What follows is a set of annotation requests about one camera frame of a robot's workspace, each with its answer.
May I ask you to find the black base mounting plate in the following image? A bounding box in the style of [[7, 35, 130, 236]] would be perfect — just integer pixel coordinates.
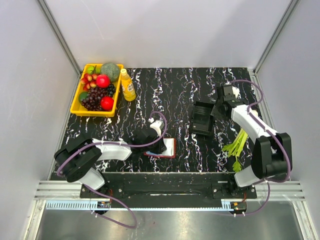
[[79, 171, 258, 201]]

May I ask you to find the red leather card holder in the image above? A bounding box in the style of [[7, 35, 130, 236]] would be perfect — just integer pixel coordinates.
[[144, 138, 176, 159]]

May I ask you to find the green lime fruit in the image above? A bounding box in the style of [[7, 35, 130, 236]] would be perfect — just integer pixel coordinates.
[[78, 91, 89, 103]]

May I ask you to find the small red fruits cluster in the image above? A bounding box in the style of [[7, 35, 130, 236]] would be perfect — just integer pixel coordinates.
[[80, 73, 98, 92]]

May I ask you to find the yellow juice bottle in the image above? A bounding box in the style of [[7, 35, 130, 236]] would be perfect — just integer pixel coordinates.
[[120, 68, 136, 102]]

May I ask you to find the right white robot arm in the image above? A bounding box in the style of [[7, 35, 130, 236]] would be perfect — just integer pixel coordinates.
[[212, 84, 292, 198]]

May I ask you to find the green broccoli head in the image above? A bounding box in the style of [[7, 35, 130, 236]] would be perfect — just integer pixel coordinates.
[[100, 62, 121, 83]]

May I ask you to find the red apple lower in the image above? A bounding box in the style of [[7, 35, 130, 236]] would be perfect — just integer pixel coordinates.
[[100, 96, 114, 112]]

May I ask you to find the red apple upper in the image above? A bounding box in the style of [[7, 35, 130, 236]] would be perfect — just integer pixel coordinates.
[[95, 74, 111, 88]]

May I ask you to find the dark purple grape bunch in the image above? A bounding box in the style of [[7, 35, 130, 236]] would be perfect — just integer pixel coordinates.
[[80, 84, 116, 112]]

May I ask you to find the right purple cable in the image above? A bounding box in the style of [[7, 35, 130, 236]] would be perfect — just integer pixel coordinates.
[[228, 79, 293, 217]]

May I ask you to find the black card dispenser box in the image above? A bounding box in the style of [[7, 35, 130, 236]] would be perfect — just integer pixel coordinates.
[[189, 101, 215, 136]]

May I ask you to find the green pear fruit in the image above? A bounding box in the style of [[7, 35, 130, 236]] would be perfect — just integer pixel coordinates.
[[86, 65, 100, 75]]

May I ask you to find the yellow plastic tray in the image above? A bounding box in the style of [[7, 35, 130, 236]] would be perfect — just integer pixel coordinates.
[[70, 63, 124, 117]]

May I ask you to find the aluminium frame rail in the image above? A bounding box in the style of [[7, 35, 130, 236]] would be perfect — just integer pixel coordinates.
[[34, 180, 306, 202]]

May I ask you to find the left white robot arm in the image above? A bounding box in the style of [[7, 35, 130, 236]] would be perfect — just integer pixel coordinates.
[[54, 118, 167, 198]]

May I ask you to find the red apple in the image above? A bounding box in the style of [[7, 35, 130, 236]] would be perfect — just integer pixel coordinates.
[[95, 74, 111, 88], [100, 96, 114, 112]]

